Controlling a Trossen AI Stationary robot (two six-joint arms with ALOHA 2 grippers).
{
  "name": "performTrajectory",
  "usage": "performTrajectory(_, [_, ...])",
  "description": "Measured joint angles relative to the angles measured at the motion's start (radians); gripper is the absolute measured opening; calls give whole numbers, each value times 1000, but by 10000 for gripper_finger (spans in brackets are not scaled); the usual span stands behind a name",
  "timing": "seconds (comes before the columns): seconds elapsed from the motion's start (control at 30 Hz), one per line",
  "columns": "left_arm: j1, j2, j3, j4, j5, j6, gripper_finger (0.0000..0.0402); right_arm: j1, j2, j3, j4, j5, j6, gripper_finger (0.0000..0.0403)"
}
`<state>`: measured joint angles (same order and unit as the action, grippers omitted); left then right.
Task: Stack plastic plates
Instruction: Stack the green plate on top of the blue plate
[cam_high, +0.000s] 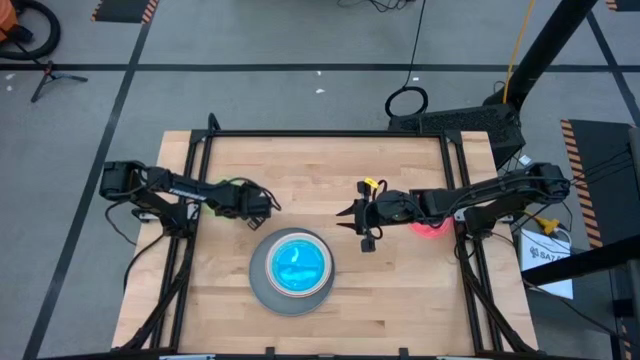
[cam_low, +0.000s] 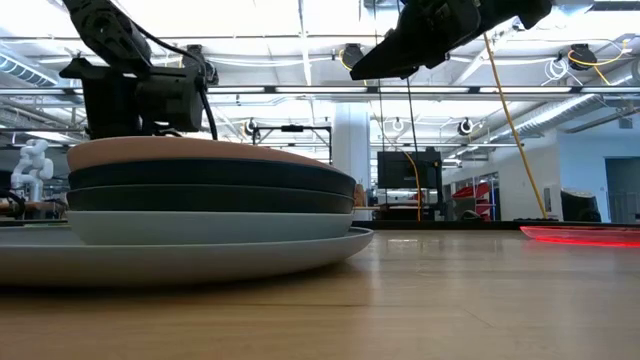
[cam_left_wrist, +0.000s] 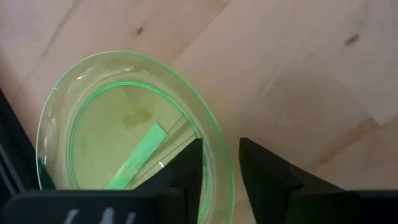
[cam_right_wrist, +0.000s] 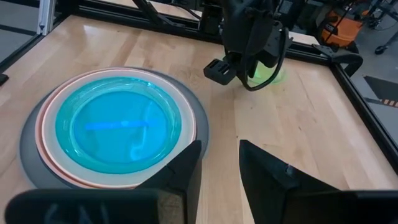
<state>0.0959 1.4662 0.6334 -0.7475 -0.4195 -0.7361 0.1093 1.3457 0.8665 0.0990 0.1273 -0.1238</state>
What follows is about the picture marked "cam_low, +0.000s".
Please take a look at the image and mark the black hanging monitor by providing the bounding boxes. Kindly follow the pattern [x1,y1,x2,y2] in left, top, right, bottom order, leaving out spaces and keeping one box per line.
[377,151,444,190]

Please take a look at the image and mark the red translucent plastic plate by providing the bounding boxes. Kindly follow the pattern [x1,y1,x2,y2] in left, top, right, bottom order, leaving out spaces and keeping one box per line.
[519,225,640,249]

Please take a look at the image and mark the silver ventilation duct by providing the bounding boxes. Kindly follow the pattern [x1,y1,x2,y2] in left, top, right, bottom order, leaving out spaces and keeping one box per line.
[489,94,640,144]

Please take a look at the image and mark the red bin cart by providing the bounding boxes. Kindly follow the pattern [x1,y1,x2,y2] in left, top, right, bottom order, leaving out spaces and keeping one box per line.
[452,182,494,221]

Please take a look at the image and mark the long yellow hanging cable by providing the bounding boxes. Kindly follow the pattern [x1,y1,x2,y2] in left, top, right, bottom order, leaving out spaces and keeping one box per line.
[482,32,549,220]

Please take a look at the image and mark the teal translucent plastic plate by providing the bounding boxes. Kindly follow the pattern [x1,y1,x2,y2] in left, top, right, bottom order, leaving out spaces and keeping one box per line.
[68,158,357,199]

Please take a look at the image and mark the thin yellow hanging cable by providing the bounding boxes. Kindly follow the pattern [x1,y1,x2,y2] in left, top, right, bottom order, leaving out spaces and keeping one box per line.
[372,112,422,222]

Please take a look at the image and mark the black metal gantry frame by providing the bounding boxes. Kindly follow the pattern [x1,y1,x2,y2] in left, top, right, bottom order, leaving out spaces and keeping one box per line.
[252,124,334,164]

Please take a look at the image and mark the black table frame rail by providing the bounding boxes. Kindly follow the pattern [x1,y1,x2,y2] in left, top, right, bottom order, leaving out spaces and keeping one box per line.
[0,218,640,232]

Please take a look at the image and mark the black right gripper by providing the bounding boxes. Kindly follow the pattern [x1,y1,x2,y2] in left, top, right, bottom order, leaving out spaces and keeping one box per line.
[348,0,484,82]

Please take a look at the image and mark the white building column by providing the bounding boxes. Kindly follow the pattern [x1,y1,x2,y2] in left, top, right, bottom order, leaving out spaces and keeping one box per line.
[332,103,372,221]

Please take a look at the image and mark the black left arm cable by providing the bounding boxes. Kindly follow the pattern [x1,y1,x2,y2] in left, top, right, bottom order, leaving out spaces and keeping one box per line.
[127,19,220,141]

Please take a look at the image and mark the overhead light bar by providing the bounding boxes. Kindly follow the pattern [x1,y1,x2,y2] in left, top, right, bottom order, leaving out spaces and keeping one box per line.
[0,84,640,96]

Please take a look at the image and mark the green translucent plastic plate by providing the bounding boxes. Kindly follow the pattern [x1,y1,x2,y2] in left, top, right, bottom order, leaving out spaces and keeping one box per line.
[66,184,355,215]

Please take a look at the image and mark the large grey plastic plate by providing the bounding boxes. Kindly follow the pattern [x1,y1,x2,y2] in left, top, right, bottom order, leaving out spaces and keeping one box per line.
[0,225,375,287]

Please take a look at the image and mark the pale grey plastic plate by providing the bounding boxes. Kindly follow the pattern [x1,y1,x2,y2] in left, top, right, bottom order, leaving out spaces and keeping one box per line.
[66,209,354,246]

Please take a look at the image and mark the black chair back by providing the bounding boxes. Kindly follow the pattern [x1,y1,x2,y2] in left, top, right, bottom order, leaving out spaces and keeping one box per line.
[559,189,601,223]

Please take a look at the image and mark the peach plastic plate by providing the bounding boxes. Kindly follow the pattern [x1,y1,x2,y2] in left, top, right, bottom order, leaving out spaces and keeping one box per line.
[66,136,346,174]

